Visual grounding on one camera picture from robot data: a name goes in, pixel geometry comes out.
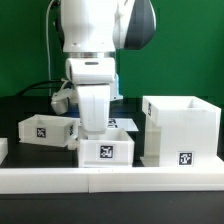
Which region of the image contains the black cable bundle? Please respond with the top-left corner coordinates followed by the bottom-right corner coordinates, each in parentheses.
top-left (14, 79), bottom-right (68, 97)

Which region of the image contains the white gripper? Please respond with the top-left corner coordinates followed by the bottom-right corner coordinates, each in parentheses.
top-left (65, 58), bottom-right (115, 139)

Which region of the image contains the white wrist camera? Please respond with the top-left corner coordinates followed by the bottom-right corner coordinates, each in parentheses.
top-left (51, 88), bottom-right (77, 115)

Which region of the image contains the white left fence block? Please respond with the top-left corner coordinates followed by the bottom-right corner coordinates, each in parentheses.
top-left (0, 138), bottom-right (8, 165)

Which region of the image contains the white cable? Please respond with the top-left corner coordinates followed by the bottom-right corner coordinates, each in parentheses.
top-left (45, 0), bottom-right (56, 97)

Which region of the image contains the white front fence rail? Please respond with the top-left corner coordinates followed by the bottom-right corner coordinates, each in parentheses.
top-left (0, 167), bottom-right (224, 194)

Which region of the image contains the white drawer tray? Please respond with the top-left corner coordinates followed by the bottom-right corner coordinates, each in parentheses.
top-left (68, 128), bottom-right (134, 168)
top-left (18, 114), bottom-right (80, 147)

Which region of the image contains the fiducial marker sheet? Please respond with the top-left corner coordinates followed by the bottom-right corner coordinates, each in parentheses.
top-left (108, 118), bottom-right (138, 132)

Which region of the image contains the white front drawer tray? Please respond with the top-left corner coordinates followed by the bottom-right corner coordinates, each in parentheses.
top-left (68, 128), bottom-right (134, 168)

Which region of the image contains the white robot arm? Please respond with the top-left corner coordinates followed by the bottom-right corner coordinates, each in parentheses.
top-left (60, 0), bottom-right (156, 139)

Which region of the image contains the white drawer cabinet box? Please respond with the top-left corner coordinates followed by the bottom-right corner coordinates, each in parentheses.
top-left (141, 96), bottom-right (221, 167)

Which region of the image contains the white rear drawer tray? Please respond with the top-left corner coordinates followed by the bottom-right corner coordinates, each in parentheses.
top-left (18, 114), bottom-right (80, 147)

